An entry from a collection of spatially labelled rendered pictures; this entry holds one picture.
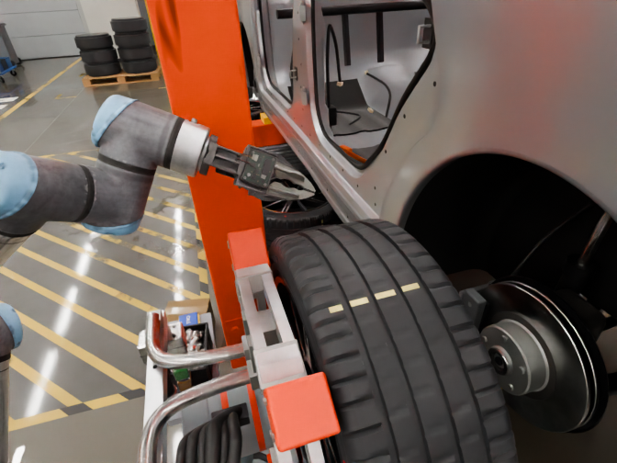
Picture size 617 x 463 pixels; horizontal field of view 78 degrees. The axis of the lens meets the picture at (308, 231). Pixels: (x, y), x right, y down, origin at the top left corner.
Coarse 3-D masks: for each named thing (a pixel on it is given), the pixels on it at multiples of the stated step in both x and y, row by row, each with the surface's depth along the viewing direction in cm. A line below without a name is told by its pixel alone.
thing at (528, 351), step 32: (512, 288) 82; (512, 320) 84; (544, 320) 75; (512, 352) 80; (544, 352) 77; (576, 352) 70; (512, 384) 82; (544, 384) 78; (576, 384) 71; (544, 416) 81; (576, 416) 73
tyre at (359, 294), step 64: (320, 256) 64; (384, 256) 62; (320, 320) 53; (384, 320) 54; (448, 320) 54; (384, 384) 49; (448, 384) 51; (384, 448) 47; (448, 448) 49; (512, 448) 51
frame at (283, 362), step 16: (240, 272) 70; (256, 272) 69; (272, 272) 69; (240, 288) 66; (256, 288) 69; (272, 288) 66; (272, 304) 62; (256, 320) 60; (256, 336) 57; (288, 336) 57; (256, 352) 54; (272, 352) 54; (288, 352) 54; (256, 368) 53; (272, 368) 53; (288, 368) 53; (304, 368) 53; (272, 384) 52; (272, 448) 92; (320, 448) 51
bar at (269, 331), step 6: (258, 312) 65; (264, 312) 65; (270, 312) 65; (264, 318) 64; (270, 318) 64; (264, 324) 63; (270, 324) 63; (264, 330) 62; (270, 330) 62; (264, 336) 62; (270, 336) 62; (276, 336) 63; (270, 342) 63; (276, 342) 64
